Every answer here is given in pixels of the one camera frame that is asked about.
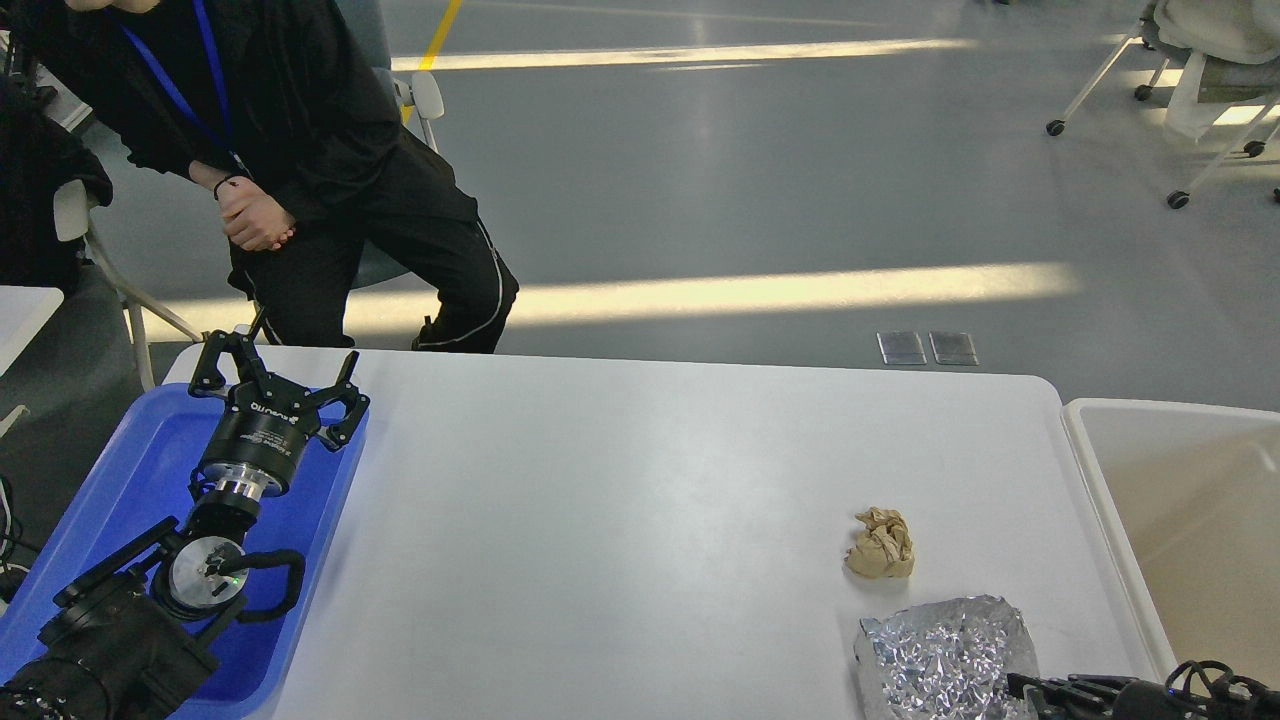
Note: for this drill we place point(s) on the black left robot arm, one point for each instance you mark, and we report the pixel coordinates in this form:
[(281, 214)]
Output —
[(177, 584)]

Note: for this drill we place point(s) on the white rolling chair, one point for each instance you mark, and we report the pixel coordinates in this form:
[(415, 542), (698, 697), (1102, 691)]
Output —
[(1226, 52)]

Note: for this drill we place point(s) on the blue plastic tray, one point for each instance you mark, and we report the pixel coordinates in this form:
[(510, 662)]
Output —
[(141, 478)]

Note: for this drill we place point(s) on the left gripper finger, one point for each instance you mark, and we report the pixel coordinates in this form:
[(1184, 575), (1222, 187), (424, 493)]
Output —
[(344, 392), (207, 379)]

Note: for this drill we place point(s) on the white chair with black coat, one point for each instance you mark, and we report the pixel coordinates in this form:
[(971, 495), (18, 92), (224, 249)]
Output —
[(50, 182)]

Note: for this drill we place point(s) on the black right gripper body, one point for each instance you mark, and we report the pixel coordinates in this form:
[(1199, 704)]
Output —
[(1146, 700)]

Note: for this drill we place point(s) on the crumpled brown paper ball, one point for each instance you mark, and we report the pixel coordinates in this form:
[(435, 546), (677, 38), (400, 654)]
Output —
[(883, 548)]

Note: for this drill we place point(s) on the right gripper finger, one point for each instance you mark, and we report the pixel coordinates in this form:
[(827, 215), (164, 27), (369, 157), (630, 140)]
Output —
[(1077, 688), (1069, 711)]

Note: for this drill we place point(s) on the blue lanyard badge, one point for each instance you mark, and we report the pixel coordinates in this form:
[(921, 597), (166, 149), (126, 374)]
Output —
[(178, 47)]

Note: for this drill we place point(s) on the left metal floor plate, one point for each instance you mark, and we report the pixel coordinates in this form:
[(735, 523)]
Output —
[(901, 348)]

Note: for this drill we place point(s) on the white side table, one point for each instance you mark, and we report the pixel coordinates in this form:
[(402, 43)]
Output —
[(24, 312)]

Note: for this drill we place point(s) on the person in black clothes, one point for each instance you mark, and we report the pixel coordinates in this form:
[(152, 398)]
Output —
[(331, 168)]

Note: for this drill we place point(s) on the aluminium foil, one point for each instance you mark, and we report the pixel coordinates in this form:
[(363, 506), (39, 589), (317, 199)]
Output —
[(943, 660)]

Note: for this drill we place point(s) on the white plastic bin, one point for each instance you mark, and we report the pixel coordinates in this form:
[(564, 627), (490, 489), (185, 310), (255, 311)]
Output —
[(1188, 501)]

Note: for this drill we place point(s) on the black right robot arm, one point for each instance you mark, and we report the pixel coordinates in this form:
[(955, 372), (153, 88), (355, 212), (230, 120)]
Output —
[(1203, 689)]

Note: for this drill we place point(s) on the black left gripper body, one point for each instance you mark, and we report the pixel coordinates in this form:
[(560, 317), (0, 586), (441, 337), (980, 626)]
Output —
[(261, 437)]

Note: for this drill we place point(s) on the metal floor plate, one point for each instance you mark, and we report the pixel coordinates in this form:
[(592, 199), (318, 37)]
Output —
[(953, 348), (901, 348)]

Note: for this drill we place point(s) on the right metal floor plate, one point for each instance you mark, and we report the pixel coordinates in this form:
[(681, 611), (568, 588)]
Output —
[(953, 348)]

